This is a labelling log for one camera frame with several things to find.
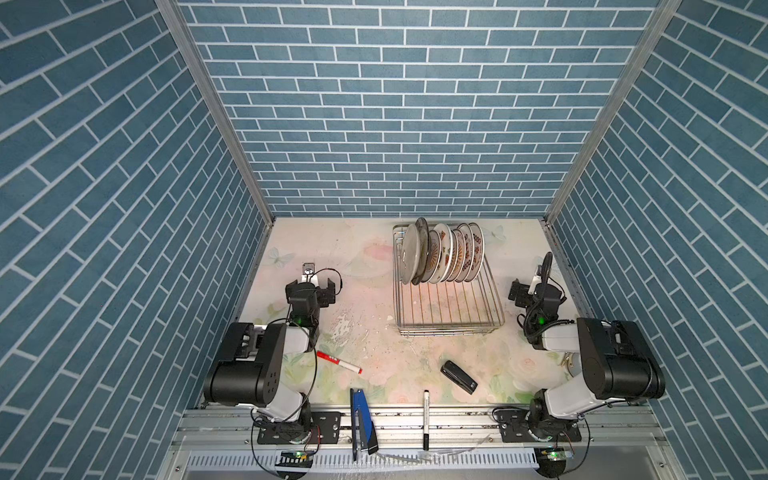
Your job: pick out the watermelon pattern white plate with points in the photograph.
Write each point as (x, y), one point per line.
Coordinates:
(445, 253)

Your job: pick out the white slotted cable duct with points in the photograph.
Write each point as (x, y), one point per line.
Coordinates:
(342, 461)

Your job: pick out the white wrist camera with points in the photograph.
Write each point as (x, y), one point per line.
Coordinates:
(308, 273)
(536, 280)

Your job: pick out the blue black box cutter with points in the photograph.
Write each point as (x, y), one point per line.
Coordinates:
(363, 433)

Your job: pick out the aluminium front rail frame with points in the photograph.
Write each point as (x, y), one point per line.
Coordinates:
(618, 442)

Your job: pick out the black white marker pen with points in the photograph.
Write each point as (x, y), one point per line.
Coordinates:
(426, 421)

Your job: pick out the red white marker pen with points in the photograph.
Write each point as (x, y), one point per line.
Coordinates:
(341, 363)

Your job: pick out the black rimmed cream plate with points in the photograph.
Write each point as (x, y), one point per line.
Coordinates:
(423, 237)

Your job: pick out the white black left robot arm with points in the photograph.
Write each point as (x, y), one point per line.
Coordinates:
(246, 370)

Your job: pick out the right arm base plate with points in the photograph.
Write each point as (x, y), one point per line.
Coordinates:
(517, 425)

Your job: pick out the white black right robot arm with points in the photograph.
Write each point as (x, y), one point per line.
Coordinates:
(617, 364)

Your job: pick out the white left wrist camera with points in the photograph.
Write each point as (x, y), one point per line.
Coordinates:
(308, 273)

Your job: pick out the rearmost floral patterned plate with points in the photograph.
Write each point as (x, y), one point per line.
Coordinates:
(478, 251)

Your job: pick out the grey ribbed plate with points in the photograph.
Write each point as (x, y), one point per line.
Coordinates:
(408, 254)

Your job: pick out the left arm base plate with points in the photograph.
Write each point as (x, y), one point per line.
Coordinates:
(321, 427)

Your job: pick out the chrome wire dish rack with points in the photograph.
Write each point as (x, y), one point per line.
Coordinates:
(449, 308)

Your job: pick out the orange sunburst white plate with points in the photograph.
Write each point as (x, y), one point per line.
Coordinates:
(432, 256)

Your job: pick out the black stapler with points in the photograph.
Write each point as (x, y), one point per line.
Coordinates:
(459, 377)

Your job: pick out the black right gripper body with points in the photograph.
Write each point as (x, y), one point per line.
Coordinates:
(541, 289)

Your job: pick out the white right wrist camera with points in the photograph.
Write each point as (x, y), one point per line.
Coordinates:
(536, 280)

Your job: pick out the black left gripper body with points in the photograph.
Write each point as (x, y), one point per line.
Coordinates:
(306, 287)

